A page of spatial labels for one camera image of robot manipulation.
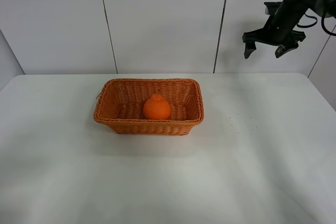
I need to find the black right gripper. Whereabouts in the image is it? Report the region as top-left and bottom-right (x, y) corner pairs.
(242, 1), (306, 59)

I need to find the orange fruit with stem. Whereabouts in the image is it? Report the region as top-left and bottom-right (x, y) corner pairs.
(143, 93), (171, 120)

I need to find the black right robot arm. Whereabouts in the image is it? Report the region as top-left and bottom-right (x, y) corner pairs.
(242, 0), (335, 59)

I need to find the orange woven wicker basket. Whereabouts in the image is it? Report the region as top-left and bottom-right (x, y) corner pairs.
(93, 78), (204, 136)

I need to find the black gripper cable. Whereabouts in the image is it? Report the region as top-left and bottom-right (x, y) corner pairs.
(296, 8), (336, 36)

